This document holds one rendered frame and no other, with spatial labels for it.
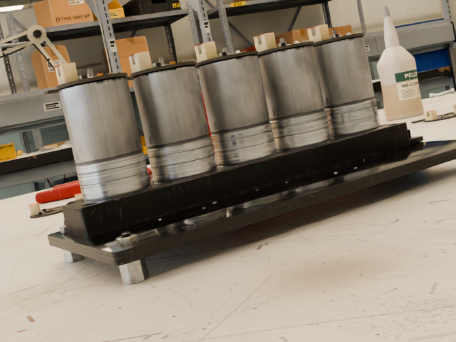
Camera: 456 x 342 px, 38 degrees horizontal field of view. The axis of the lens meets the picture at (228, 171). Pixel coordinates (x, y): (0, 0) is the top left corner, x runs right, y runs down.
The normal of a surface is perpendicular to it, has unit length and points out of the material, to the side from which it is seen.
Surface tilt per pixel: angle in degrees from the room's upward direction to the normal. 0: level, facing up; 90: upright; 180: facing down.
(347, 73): 90
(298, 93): 90
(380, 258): 0
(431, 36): 90
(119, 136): 90
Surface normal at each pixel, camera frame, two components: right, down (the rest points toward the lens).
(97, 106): 0.14, 0.07
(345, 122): -0.29, 0.15
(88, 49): 0.44, 0.00
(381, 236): -0.20, -0.97
